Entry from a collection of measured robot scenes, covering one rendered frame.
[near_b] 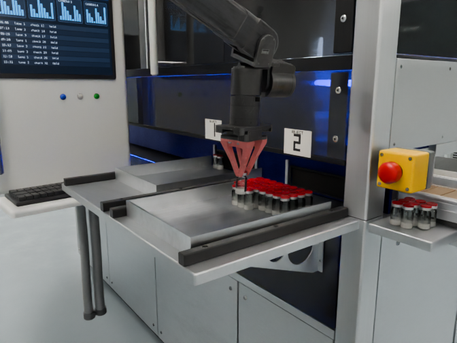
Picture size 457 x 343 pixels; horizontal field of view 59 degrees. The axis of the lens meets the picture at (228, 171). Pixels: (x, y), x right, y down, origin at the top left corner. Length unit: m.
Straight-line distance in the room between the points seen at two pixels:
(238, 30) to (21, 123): 0.96
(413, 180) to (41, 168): 1.17
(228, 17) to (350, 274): 0.58
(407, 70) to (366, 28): 0.13
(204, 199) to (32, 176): 0.73
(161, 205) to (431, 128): 0.63
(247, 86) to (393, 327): 0.69
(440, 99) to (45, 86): 1.18
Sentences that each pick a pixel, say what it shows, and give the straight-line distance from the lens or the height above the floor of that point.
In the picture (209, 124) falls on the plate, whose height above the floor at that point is 1.03.
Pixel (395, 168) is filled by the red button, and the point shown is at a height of 1.01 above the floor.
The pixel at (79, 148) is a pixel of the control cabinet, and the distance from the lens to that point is 1.55.
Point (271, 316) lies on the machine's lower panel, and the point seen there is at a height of 0.54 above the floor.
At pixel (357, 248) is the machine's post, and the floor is 0.82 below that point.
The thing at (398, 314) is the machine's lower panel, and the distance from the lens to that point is 1.12.
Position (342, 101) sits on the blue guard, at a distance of 0.87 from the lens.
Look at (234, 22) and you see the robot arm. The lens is 0.69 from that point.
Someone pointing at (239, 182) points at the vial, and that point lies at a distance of 0.78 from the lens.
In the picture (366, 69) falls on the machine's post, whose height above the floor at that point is 1.18.
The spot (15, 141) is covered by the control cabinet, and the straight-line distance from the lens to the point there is 1.48.
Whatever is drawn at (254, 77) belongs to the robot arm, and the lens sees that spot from 0.74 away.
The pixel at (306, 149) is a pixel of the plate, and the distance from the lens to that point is 0.93.
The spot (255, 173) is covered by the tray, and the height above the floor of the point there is 0.90.
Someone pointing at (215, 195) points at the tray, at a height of 0.89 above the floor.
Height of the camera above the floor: 1.15
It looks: 12 degrees down
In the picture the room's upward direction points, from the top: straight up
